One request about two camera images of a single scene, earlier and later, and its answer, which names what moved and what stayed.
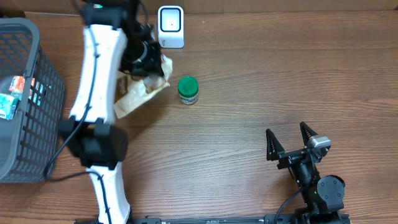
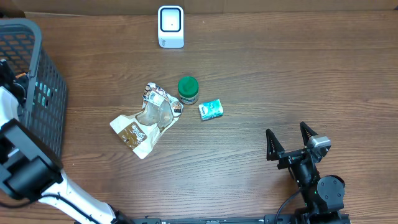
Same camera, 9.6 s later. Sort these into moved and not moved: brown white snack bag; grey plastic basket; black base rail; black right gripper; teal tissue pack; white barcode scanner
Moved: brown white snack bag; teal tissue pack
Not moved: black right gripper; black base rail; white barcode scanner; grey plastic basket
